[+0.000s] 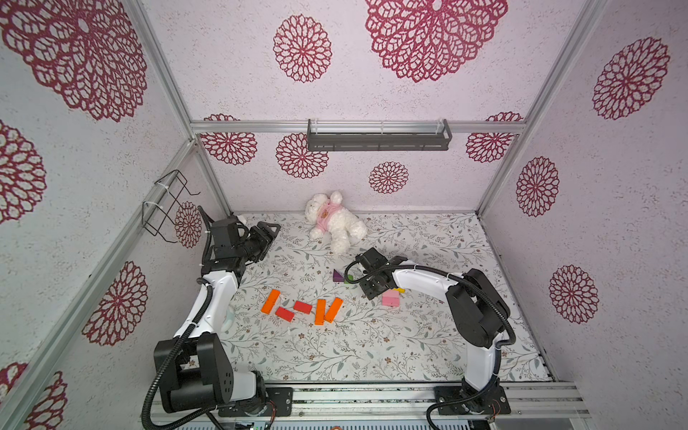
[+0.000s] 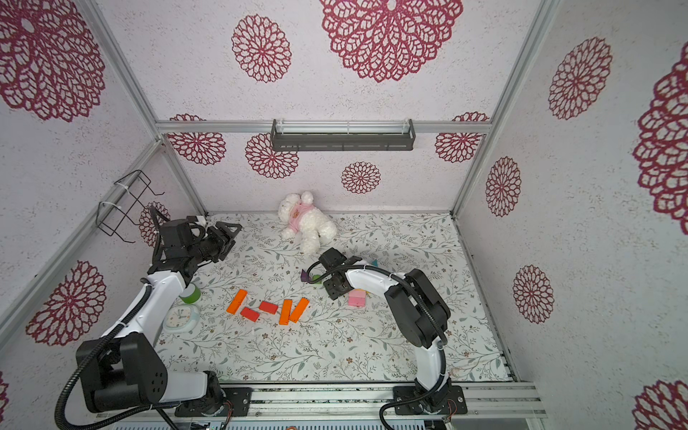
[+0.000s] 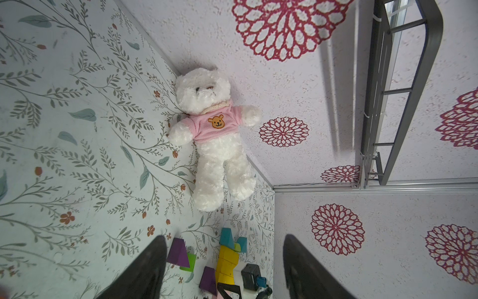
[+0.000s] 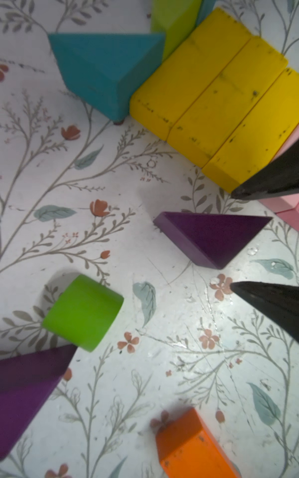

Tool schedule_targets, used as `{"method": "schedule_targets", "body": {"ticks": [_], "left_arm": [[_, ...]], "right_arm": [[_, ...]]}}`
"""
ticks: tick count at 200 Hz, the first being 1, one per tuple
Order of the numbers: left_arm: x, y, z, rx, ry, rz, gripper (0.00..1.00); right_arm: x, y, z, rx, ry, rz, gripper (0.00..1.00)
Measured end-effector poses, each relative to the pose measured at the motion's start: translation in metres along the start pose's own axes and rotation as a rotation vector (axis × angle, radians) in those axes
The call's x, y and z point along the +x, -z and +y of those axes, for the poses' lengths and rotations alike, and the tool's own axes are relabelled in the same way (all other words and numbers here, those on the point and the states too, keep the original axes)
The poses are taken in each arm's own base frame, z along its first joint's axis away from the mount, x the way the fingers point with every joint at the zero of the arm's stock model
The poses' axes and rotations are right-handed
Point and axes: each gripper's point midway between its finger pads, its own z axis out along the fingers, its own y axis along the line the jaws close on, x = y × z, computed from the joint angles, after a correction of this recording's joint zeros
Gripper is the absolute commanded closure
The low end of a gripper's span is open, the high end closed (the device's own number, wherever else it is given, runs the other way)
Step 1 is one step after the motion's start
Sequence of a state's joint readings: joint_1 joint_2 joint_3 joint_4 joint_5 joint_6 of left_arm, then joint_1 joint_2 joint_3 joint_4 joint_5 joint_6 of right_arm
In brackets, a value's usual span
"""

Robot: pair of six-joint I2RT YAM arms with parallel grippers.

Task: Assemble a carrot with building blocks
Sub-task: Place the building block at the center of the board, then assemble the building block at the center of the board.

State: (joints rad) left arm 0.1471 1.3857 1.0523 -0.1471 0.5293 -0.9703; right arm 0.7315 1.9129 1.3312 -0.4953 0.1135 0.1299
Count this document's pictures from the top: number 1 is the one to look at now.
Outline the magenta pink block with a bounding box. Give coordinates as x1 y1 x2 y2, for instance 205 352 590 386
382 297 401 308

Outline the purple triangle block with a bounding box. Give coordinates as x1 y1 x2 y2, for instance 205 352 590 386
333 270 345 283

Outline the orange long block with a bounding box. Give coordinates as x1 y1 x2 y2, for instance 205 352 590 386
315 299 326 325
324 297 343 323
261 290 281 315

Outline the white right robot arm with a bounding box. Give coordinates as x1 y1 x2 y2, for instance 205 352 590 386
344 248 517 429

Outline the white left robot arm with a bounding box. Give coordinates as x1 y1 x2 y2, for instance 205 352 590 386
141 212 281 429

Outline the white teddy bear pink shirt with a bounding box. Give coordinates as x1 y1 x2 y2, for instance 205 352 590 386
305 191 368 255

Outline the right red block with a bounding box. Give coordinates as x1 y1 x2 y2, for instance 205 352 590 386
293 301 313 315

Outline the red block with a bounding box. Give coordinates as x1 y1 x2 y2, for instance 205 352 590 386
293 301 313 315
275 307 295 323

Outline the left red block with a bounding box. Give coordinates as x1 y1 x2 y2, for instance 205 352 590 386
275 307 295 323

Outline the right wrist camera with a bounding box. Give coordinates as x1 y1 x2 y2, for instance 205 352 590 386
356 247 388 272

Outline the black wire wall rack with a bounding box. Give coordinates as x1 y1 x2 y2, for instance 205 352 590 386
140 169 200 244

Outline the grey wall shelf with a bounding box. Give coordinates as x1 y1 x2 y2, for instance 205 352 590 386
306 120 453 152

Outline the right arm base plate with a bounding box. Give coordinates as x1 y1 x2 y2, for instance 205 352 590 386
434 384 512 417

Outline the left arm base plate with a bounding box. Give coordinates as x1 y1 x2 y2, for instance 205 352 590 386
219 386 294 419

